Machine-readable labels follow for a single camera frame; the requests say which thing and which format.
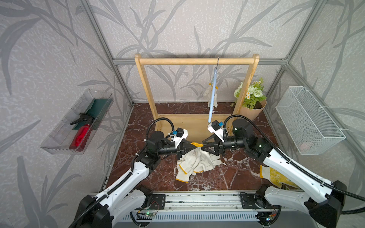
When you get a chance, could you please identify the white glove hung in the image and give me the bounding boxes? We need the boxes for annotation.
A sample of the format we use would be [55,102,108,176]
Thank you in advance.
[203,83,218,108]
[192,147,222,175]

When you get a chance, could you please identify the blue wavy clip hanger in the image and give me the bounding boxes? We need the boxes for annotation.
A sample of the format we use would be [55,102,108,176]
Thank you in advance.
[208,57,220,124]

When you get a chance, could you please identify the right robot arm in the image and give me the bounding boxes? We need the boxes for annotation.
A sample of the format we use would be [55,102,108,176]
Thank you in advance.
[202,115,365,228]

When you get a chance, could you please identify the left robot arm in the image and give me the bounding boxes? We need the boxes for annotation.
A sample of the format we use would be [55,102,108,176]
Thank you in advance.
[70,127,196,228]

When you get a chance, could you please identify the white glove with yellow cuff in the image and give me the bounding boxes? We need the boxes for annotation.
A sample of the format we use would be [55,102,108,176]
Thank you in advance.
[175,159,195,183]

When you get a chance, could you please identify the wooden clothes rack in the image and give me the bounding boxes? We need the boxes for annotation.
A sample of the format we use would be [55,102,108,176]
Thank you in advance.
[135,54,260,143]

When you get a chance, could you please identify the yellow rubber-coated glove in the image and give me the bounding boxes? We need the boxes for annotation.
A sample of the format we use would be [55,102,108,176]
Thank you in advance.
[259,165,300,189]

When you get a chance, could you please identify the potted white flower plant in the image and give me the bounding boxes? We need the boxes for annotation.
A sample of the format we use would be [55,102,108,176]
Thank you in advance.
[231,78,267,121]

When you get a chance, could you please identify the green cloth in tray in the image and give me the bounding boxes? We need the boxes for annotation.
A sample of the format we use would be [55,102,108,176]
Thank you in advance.
[71,98,108,130]

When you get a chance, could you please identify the red spray bottle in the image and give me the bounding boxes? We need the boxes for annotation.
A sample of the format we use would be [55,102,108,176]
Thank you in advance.
[69,113,95,152]

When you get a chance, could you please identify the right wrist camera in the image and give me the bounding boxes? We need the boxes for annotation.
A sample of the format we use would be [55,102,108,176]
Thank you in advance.
[208,120,224,142]

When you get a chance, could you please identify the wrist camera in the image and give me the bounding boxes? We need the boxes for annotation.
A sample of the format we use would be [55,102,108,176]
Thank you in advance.
[208,120,224,142]
[172,128,188,148]

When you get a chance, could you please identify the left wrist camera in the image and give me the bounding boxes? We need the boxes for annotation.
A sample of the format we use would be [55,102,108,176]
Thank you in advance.
[172,128,188,148]

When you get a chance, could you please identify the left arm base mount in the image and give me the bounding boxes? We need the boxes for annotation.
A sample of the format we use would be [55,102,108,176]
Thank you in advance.
[139,193,166,210]

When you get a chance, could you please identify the aluminium front rail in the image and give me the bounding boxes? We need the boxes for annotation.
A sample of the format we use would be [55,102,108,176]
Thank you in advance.
[76,190,331,228]

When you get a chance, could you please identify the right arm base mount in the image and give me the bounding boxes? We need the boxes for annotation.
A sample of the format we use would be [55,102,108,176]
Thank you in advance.
[239,192,272,209]

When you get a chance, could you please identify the white wire mesh basket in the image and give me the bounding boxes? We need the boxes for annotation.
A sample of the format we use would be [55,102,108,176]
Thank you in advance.
[276,86,346,156]

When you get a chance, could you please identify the clear plastic wall tray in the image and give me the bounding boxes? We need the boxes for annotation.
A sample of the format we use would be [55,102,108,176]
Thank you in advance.
[40,89,114,155]

